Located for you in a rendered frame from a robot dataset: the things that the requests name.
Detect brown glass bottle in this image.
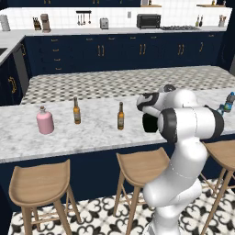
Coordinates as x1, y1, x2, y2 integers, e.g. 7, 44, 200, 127
117, 101, 126, 131
73, 96, 83, 125

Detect wooden bar stool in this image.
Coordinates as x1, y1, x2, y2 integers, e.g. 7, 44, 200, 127
198, 139, 235, 235
112, 146, 172, 235
8, 158, 83, 235

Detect dark blue island cabinet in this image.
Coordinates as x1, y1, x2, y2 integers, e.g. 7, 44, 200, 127
0, 133, 235, 213

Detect dark blue base cupboard run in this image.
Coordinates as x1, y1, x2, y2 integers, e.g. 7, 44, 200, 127
23, 30, 226, 76

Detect pink round bottle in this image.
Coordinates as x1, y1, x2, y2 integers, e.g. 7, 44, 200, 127
36, 106, 55, 135

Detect silver toaster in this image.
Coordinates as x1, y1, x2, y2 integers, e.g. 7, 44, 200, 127
99, 17, 110, 30

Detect black toaster oven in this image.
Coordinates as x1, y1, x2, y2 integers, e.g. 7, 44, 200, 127
136, 13, 162, 29

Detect small blue plastic bottle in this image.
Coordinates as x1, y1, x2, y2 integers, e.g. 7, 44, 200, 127
216, 104, 226, 117

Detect grey dishwasher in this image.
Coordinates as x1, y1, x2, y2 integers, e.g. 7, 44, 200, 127
12, 42, 30, 96

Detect black gas hob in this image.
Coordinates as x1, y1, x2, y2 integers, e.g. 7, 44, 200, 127
160, 25, 202, 32

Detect dark blue side cupboards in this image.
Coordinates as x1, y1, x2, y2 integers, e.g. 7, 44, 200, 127
0, 52, 25, 107

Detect brown coffee machine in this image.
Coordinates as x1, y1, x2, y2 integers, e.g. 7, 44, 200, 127
39, 13, 52, 34

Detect wooden knife block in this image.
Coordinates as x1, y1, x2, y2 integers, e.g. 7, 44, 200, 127
32, 16, 42, 31

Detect dark blue tall cabinet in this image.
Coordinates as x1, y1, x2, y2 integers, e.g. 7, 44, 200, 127
218, 0, 235, 76

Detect pot with kitchen tools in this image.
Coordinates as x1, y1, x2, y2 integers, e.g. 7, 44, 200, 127
218, 14, 228, 28

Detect black utensil rail with tools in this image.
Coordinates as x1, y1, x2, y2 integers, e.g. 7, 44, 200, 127
75, 9, 93, 27

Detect dark blue wall cupboards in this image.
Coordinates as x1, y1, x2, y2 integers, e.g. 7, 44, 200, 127
6, 0, 142, 8

